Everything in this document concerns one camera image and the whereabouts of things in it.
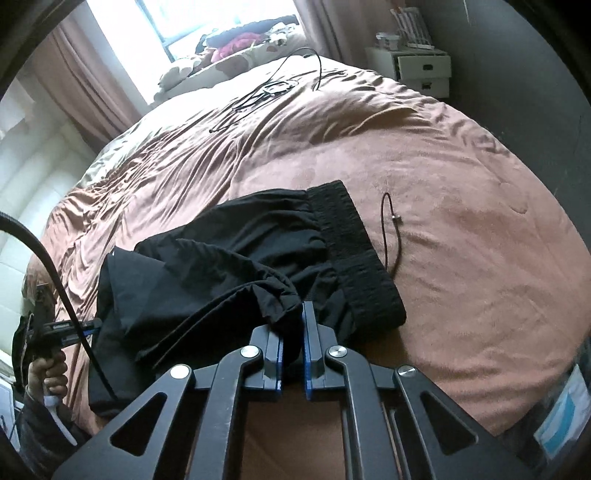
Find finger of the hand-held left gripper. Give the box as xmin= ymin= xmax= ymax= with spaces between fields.
xmin=71 ymin=318 xmax=103 ymax=339

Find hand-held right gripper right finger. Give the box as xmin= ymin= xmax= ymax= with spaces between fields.
xmin=301 ymin=300 xmax=539 ymax=480

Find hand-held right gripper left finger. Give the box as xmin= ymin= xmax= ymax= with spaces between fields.
xmin=51 ymin=323 xmax=284 ymax=480

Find black pants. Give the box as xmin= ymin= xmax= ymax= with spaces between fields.
xmin=88 ymin=180 xmax=407 ymax=418

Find person's left forearm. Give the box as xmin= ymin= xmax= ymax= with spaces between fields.
xmin=16 ymin=392 xmax=93 ymax=467

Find person's left hand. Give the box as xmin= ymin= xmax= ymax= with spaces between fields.
xmin=28 ymin=357 xmax=70 ymax=400

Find white padded headboard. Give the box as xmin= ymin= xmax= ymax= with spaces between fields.
xmin=0 ymin=78 xmax=98 ymax=324

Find beige bed sheet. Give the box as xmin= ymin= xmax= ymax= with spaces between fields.
xmin=76 ymin=60 xmax=278 ymax=188

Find brown fleece blanket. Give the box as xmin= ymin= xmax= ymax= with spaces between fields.
xmin=25 ymin=60 xmax=587 ymax=480

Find brown curtain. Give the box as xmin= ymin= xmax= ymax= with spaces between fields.
xmin=28 ymin=23 xmax=153 ymax=153

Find clear plastic bag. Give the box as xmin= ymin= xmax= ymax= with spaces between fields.
xmin=531 ymin=362 xmax=585 ymax=464

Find floral pillow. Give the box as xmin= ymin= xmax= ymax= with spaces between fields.
xmin=157 ymin=28 xmax=305 ymax=95

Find white nightstand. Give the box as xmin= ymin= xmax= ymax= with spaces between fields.
xmin=365 ymin=44 xmax=452 ymax=99

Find window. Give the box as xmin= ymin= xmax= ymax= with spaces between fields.
xmin=88 ymin=0 xmax=305 ymax=107

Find pink clothing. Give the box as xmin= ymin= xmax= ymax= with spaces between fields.
xmin=217 ymin=39 xmax=259 ymax=61

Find dark clothes pile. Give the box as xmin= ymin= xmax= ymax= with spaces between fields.
xmin=194 ymin=28 xmax=273 ymax=54

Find striped container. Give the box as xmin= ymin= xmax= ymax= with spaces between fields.
xmin=392 ymin=7 xmax=435 ymax=49

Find black braided cable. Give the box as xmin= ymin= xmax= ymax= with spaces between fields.
xmin=0 ymin=210 xmax=118 ymax=404

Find thin black cable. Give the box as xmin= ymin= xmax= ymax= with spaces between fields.
xmin=210 ymin=46 xmax=324 ymax=134

